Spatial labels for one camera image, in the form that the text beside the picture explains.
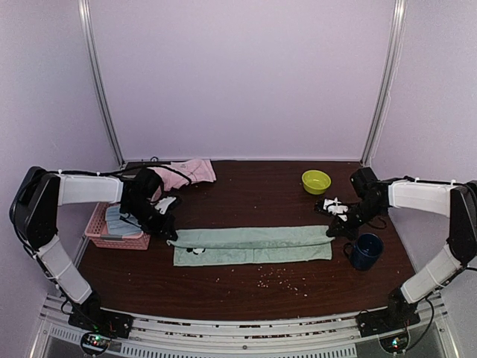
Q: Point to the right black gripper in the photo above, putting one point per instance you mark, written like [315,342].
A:
[343,230]

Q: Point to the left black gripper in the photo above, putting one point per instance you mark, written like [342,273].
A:
[167,222]

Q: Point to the green towel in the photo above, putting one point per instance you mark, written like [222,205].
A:
[251,245]

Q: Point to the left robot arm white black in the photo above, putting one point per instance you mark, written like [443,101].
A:
[33,214]

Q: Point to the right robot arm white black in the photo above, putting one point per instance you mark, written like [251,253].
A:
[456,201]

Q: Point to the dark blue mug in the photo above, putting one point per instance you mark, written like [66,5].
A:
[364,252]

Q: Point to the folded blue towel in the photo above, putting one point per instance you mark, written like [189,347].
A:
[121,224]

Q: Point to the yellow-green bowl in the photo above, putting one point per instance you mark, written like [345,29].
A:
[316,182]

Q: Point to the pink towel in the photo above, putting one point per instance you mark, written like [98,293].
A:
[178,174]

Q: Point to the pink plastic basket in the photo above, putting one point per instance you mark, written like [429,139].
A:
[106,229]

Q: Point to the right round circuit board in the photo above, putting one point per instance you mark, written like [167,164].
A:
[395,344]

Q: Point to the round circuit board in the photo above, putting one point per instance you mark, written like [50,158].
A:
[94,344]
[395,344]

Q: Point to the left round circuit board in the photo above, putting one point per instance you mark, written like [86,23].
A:
[94,344]

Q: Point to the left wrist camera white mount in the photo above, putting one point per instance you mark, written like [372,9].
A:
[167,204]

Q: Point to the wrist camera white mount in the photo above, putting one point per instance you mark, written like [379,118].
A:
[167,204]
[331,207]

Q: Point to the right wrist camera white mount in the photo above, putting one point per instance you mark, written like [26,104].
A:
[331,207]

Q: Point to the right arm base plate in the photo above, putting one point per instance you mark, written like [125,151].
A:
[377,322]

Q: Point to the front aluminium rail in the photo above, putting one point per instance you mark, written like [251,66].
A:
[326,336]

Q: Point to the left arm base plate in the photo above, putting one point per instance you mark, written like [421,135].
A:
[112,325]

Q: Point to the right aluminium frame post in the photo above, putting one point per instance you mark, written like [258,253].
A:
[388,74]

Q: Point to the aluminium frame post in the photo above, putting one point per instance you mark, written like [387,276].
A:
[88,33]
[388,74]

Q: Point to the left aluminium frame post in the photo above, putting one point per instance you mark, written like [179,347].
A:
[88,33]

